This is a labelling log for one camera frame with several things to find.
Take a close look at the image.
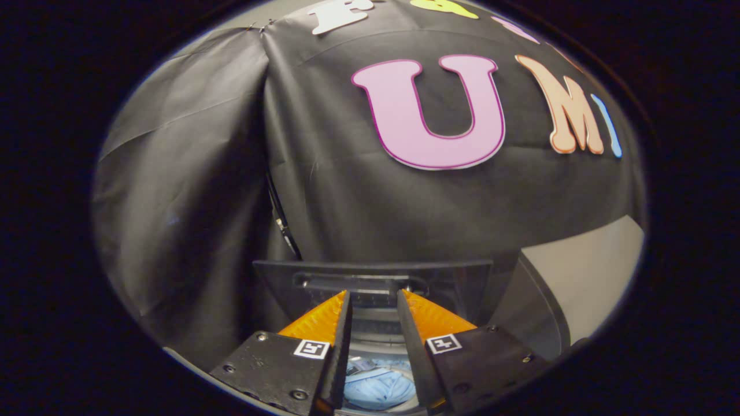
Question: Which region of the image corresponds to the grey washing machine lid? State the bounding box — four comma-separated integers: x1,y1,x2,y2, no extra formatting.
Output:
253,259,494,339

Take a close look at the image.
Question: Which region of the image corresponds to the beige cabinet with dark frame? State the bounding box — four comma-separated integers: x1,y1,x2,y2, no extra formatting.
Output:
489,215,646,362

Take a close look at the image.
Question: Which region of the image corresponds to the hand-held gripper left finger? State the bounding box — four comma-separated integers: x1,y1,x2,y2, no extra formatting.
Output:
209,290,353,416

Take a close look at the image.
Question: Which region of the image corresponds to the grey washing machine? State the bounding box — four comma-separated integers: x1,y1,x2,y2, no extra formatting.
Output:
253,259,495,414

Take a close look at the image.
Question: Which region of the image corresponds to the light blue garment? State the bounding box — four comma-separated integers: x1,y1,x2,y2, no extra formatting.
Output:
344,358,418,411

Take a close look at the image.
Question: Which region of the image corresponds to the black backdrop cloth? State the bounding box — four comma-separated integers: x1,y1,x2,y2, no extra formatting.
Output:
92,0,647,370

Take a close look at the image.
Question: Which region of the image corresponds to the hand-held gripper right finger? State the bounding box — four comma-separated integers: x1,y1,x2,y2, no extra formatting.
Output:
396,289,550,415

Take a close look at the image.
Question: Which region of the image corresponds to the black cable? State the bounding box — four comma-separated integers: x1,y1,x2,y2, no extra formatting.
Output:
266,168,302,261

